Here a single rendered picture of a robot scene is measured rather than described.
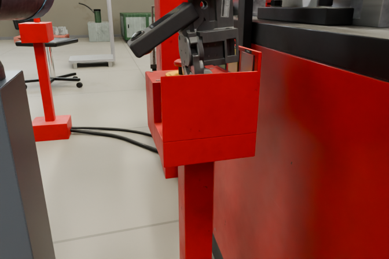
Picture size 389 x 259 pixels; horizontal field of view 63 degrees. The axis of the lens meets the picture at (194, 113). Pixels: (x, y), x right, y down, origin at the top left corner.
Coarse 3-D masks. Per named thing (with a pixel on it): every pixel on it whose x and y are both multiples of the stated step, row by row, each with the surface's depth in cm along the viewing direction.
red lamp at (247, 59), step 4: (244, 52) 54; (244, 56) 54; (248, 56) 53; (252, 56) 51; (244, 60) 54; (248, 60) 53; (252, 60) 51; (244, 64) 55; (248, 64) 53; (252, 64) 52; (244, 68) 55; (248, 68) 53; (252, 68) 52
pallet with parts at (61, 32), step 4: (56, 28) 872; (60, 28) 844; (64, 28) 856; (56, 32) 848; (60, 32) 846; (64, 32) 852; (16, 36) 813; (56, 36) 819; (60, 36) 822; (64, 36) 824; (68, 36) 890; (16, 40) 802
